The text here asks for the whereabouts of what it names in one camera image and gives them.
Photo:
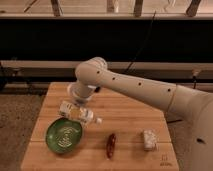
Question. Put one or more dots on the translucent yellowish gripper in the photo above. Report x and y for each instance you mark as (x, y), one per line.
(77, 112)

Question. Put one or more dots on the white plastic bottle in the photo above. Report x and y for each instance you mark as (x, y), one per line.
(90, 116)

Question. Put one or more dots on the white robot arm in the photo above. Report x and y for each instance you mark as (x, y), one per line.
(191, 104)

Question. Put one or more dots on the green ceramic bowl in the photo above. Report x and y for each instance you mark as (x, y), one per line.
(63, 135)

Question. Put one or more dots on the wooden table board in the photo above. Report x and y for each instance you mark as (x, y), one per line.
(122, 116)

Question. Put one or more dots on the white crumpled sponge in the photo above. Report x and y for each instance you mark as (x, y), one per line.
(150, 140)

